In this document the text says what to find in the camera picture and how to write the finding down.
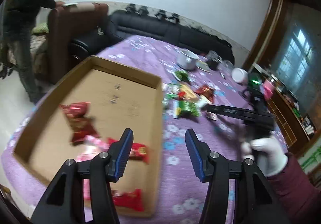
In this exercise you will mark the brown armchair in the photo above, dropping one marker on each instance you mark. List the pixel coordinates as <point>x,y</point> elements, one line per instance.
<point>64,24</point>

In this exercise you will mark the red yellow-label snack packet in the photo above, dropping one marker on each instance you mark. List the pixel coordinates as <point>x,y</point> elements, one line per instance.
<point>138,151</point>

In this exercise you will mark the pink knitted sleeve bottle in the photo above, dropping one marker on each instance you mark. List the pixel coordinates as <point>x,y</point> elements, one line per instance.
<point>268,89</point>

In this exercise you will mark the standing person dark clothes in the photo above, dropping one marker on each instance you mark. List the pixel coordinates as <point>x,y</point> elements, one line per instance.
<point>19,19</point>

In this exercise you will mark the yellow biscuit packet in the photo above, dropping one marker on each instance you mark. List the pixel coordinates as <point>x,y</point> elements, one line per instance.
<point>186,93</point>

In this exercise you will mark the white lidded paper cup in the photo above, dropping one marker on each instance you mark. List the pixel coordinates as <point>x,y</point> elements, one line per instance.
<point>239,76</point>

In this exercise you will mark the green leafy snack packet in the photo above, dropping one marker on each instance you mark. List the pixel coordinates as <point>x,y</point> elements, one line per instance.
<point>182,108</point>

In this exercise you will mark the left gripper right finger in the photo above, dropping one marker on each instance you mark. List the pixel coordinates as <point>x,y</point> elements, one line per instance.
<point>255,200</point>

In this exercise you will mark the red round-logo snack packet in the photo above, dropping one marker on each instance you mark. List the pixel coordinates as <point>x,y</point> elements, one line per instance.
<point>80,124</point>

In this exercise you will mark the black leather sofa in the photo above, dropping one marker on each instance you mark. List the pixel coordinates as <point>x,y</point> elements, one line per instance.
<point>121,25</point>

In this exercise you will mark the patterned bed couch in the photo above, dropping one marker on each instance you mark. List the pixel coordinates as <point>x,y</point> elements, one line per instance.
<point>38,49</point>

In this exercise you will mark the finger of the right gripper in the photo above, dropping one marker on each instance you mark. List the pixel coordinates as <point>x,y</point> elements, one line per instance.
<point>233,112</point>

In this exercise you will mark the purple floral tablecloth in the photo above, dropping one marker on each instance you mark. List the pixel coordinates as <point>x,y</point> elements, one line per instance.
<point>182,195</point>

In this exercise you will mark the cardboard box tray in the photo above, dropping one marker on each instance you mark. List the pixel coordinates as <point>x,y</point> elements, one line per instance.
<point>120,97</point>

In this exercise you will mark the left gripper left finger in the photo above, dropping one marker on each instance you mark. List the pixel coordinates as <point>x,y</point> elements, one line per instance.
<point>63,200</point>

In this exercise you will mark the white gloved right hand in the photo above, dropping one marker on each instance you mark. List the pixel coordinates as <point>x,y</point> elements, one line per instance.
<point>267,153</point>

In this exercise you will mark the red gold snack packet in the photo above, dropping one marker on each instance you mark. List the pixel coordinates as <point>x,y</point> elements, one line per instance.
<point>132,200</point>

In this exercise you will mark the dark red snack packet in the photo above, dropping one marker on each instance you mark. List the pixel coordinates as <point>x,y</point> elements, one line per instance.
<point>206,91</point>

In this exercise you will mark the white ceramic mug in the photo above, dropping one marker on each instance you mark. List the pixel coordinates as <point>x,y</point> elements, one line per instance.
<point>186,59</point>

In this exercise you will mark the dark green snack packet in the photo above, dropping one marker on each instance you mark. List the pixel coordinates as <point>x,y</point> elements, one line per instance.
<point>181,76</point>

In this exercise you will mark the clear plastic cup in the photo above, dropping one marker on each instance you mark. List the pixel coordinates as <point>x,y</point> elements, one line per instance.
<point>227,67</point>

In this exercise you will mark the white green snack packet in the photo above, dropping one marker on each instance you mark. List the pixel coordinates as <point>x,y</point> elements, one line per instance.
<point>202,102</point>

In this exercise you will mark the small black container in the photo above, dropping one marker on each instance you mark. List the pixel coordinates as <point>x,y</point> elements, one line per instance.
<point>213,60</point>

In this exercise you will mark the white red snack packet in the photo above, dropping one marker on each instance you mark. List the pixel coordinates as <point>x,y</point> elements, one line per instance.
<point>211,116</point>

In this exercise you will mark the pink snack packet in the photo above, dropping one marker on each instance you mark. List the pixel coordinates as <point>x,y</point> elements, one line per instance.
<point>93,146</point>

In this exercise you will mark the green patterned booklet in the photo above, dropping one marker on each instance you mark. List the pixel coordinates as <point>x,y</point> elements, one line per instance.
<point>202,66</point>

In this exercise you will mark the maroon sleeved forearm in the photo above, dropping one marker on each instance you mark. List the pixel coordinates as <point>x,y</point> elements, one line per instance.
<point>299,198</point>

